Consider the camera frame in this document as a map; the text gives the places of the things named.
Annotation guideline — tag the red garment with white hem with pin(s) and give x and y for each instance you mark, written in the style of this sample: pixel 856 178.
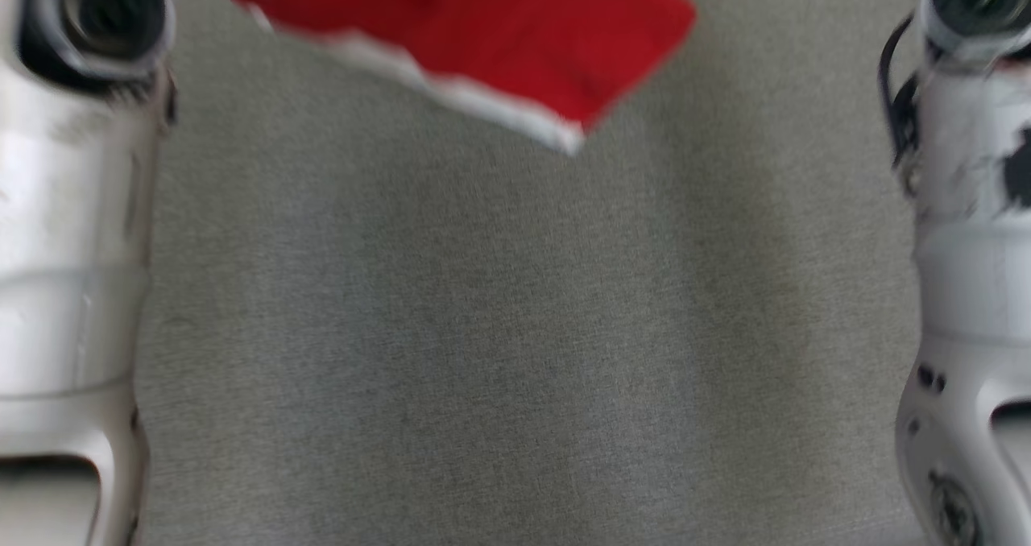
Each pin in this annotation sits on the red garment with white hem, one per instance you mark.
pixel 499 31

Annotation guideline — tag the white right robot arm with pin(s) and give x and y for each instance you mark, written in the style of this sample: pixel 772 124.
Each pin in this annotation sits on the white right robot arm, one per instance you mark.
pixel 975 288

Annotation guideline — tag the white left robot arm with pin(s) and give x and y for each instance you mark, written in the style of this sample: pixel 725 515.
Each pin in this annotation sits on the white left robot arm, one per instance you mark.
pixel 72 208

